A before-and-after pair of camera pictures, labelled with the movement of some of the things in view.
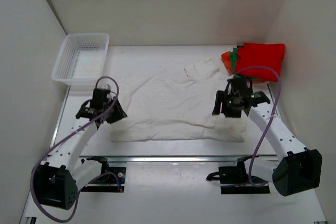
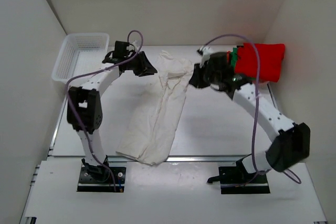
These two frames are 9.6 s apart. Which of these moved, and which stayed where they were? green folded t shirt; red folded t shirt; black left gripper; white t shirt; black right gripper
Moved: white t shirt; black right gripper; black left gripper
Stayed: red folded t shirt; green folded t shirt
